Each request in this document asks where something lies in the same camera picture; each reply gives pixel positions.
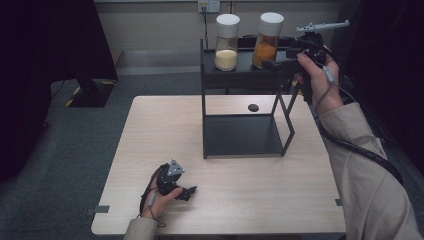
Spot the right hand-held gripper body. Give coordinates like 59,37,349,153
286,19,350,66

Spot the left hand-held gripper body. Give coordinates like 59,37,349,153
156,159,186,197

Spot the jar of orange powder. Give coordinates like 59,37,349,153
252,12,285,70

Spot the jar of pale yellow grains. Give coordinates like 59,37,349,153
214,13,241,72

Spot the black metal two-tier rack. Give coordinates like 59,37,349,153
199,38,303,160

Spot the person's left hand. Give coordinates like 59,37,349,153
141,165,184,221

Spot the person's right hand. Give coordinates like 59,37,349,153
296,52,345,116

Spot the black chair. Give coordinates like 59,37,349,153
226,34,303,96

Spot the dark equipment stand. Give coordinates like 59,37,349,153
328,0,365,96

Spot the dark curtain beside equipment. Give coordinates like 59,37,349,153
344,0,424,168

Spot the black taped stand base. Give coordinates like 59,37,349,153
64,78,117,109

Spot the large dark curtain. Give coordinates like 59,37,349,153
0,0,119,184

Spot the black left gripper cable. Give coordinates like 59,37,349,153
138,162,169,218

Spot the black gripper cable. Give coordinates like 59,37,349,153
138,162,169,218
314,118,405,186

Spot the thin grey left gripper cable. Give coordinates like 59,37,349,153
137,189,168,229

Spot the thin grey gripper cable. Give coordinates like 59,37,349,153
314,64,358,115
137,189,168,229

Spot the thin grey right gripper cable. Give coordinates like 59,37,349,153
314,64,358,115

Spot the black plugged power cable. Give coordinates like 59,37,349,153
201,5,210,50

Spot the white wall outlet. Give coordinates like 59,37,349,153
197,0,222,14

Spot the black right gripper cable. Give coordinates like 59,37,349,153
314,118,405,186

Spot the black cable by stand base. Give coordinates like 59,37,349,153
49,79,68,101

